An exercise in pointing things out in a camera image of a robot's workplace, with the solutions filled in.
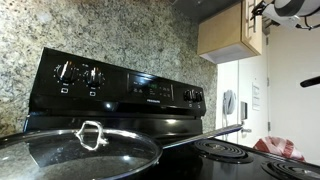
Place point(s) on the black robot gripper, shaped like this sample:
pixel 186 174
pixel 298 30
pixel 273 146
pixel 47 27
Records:
pixel 262 9

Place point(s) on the steel cabinet bar handle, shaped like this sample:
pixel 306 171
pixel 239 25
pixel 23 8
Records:
pixel 250 15

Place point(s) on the wooden cabinet door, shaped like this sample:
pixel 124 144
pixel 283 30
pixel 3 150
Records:
pixel 253 41

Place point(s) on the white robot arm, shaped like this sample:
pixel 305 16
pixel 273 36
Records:
pixel 289 13

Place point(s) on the paper notice on door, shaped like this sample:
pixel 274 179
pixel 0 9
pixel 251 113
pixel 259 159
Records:
pixel 255 97

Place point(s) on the door lever lock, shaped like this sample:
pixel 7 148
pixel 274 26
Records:
pixel 244 116

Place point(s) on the dark range hood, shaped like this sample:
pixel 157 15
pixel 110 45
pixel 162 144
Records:
pixel 200 10

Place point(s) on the red white striped cloth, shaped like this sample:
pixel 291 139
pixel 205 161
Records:
pixel 279 146

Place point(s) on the near right coil burner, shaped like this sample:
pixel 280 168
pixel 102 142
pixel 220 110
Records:
pixel 222 152

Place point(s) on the coil burner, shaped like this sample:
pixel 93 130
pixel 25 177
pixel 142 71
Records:
pixel 290 171
pixel 222 152

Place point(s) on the far right coil burner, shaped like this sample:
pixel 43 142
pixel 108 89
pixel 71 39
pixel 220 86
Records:
pixel 290 171

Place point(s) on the black electric stove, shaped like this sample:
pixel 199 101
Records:
pixel 69 90

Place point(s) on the steel frying pan with lid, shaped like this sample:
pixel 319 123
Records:
pixel 91 152

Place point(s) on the grey wall phone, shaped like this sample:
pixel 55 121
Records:
pixel 229 102

